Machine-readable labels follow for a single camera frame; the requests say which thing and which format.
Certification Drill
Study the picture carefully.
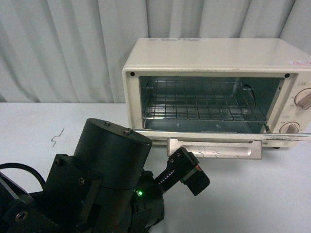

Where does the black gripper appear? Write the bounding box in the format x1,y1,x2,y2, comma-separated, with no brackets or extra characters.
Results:
129,148,210,233

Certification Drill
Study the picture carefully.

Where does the oven door with handle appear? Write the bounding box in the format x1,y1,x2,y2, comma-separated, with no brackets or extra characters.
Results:
136,130,311,159

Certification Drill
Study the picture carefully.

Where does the cream toaster oven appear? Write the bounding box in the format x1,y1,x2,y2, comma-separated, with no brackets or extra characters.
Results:
122,38,311,134

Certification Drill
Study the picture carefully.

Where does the lower beige oven knob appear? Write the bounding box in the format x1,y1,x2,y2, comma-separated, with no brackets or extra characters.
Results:
279,122,300,134

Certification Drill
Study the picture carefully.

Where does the beige oven knob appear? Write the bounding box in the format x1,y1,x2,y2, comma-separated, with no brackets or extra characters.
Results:
279,122,300,134
294,88,311,110

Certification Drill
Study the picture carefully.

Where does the upper beige oven knob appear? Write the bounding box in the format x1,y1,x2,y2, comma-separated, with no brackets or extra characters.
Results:
294,88,311,110

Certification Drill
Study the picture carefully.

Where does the grey curtain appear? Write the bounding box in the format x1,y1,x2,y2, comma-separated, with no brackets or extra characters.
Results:
0,0,311,103

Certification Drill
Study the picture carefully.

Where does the wire oven rack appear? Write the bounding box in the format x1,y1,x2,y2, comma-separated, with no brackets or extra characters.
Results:
142,80,267,133

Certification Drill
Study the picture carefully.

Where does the black cable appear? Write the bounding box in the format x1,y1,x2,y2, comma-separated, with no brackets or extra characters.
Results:
0,163,44,192

